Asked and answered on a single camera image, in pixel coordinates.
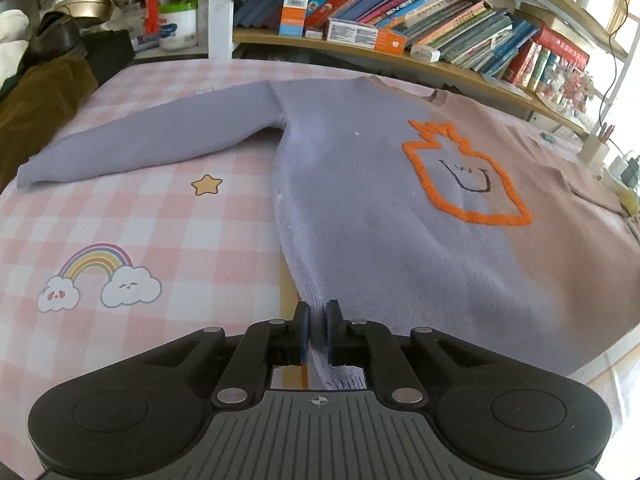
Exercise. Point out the white shelf post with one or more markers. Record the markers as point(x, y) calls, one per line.
point(220, 10)

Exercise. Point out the white tub with green lid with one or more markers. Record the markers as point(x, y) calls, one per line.
point(177, 25)

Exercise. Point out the brown leather shoe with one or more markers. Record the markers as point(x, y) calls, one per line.
point(52, 37)

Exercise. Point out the white-edged wooden shelf board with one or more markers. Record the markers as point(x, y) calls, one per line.
point(550, 12)

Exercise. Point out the small white box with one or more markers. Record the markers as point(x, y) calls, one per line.
point(315, 34)

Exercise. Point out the small grey eraser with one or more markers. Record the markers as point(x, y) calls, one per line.
point(548, 137)

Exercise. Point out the white cloth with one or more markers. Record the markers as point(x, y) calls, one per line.
point(12, 45)

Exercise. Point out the long white and orange box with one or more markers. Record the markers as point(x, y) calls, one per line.
point(360, 35)

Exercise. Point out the black cloth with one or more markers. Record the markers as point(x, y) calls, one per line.
point(107, 55)

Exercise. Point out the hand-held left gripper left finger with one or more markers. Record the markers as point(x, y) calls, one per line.
point(301, 335)

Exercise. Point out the pink checked cartoon table mat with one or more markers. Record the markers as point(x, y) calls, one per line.
point(150, 210)

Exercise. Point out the beige pen holder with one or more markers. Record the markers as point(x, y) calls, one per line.
point(594, 151)

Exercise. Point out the row of colourful books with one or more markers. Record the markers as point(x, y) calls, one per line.
point(425, 10)

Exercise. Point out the colourful bead ornament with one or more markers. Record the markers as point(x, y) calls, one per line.
point(570, 90)

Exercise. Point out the white charger plug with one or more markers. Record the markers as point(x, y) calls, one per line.
point(425, 53)

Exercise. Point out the thick red lying book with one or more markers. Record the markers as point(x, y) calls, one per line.
point(560, 45)

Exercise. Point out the purple and pink sweater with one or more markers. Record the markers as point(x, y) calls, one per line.
point(375, 210)

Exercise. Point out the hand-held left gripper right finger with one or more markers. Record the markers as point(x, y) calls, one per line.
point(331, 332)

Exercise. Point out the thick red upright book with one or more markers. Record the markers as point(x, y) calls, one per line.
point(520, 62)

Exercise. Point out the white power strip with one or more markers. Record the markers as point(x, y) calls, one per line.
point(622, 180)

